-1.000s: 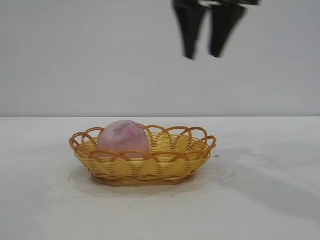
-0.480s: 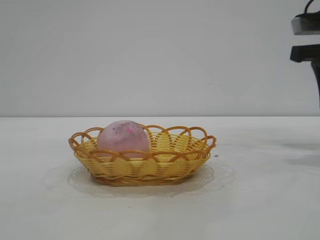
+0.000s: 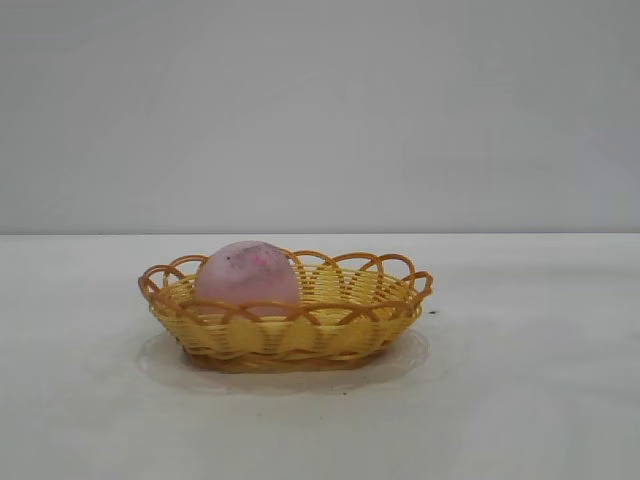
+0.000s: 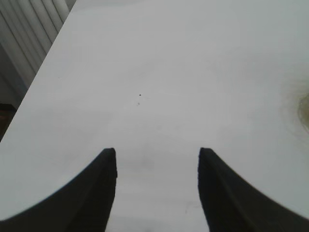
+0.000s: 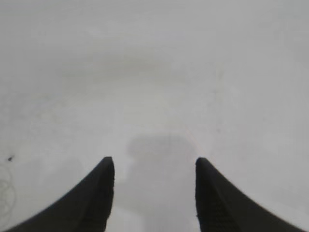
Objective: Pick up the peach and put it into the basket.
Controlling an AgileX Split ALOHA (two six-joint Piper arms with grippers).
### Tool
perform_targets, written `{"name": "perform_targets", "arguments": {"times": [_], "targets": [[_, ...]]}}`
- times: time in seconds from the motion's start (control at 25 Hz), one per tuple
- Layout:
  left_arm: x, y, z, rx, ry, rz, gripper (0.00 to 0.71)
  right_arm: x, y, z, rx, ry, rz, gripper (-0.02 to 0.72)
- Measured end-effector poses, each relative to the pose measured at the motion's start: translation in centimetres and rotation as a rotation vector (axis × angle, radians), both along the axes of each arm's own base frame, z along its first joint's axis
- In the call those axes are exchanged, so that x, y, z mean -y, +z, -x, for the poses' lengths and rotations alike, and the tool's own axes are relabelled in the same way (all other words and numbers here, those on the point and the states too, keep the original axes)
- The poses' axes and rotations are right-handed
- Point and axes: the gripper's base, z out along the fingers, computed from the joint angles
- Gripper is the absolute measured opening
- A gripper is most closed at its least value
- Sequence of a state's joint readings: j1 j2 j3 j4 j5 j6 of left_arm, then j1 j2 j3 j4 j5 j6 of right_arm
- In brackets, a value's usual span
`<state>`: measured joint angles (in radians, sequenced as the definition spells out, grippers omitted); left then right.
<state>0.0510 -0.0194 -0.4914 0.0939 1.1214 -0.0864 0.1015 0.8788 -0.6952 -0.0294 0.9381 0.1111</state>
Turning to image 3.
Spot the pink peach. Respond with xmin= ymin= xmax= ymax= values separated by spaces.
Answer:
xmin=194 ymin=239 xmax=300 ymax=322

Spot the yellow woven plastic basket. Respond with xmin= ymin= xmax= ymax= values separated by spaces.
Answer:
xmin=137 ymin=248 xmax=436 ymax=376

